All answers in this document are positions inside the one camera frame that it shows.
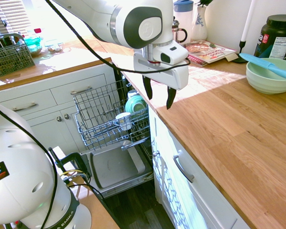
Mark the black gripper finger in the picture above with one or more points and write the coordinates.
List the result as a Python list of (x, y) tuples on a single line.
[(170, 97), (148, 88)]

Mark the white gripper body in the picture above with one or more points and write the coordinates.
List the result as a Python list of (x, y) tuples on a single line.
[(162, 74)]

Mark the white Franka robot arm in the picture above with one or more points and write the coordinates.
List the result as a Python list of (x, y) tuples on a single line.
[(105, 19)]

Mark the gray dishwasher door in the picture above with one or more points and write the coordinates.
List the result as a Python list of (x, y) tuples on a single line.
[(116, 167)]

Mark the green ribbed bowl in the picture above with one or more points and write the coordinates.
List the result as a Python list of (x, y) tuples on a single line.
[(134, 103)]

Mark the white mug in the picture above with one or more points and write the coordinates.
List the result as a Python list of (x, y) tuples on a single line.
[(124, 120)]

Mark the glass french press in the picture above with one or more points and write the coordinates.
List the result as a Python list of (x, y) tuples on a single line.
[(178, 32)]

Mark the food cookbook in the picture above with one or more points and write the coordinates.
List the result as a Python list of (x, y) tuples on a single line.
[(209, 52)]

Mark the white vase blue flowers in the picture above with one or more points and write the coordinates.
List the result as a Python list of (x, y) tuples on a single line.
[(199, 26)]

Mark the white pitcher blue lid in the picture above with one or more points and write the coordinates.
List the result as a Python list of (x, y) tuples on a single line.
[(183, 16)]

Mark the black candle holder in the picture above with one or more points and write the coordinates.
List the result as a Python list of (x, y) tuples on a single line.
[(241, 51)]

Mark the green plant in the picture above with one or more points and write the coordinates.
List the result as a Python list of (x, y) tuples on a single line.
[(205, 2)]

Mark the round silver cabinet knob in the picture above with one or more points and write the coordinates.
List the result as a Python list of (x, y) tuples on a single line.
[(66, 116), (59, 118)]

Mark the chevron pattern towel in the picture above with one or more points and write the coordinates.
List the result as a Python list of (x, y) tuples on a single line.
[(171, 190)]

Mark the large pale green bowl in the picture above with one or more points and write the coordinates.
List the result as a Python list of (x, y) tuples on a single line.
[(264, 81)]

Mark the white taper candle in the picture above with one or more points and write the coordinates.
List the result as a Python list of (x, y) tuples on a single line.
[(248, 21)]

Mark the clear glass food container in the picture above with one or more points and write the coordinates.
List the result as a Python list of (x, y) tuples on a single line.
[(54, 46)]

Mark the black table clamp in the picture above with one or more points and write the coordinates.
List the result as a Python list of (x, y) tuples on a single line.
[(72, 158)]

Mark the white cabinet under counter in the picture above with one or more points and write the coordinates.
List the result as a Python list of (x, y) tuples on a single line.
[(205, 195)]

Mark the blue spatula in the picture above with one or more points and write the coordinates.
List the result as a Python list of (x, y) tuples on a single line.
[(271, 68)]

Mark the white kitchen cabinet unit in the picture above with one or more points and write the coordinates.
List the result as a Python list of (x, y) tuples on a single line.
[(45, 133)]

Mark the black protein powder tub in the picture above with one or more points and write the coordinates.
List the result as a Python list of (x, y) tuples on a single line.
[(276, 31)]

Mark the glass container green lid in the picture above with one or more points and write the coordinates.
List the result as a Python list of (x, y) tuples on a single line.
[(33, 45)]

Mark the gray perforated cutlery basket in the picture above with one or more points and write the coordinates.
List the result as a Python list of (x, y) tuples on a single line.
[(12, 59)]

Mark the white window blinds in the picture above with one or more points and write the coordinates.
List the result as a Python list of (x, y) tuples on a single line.
[(7, 14)]

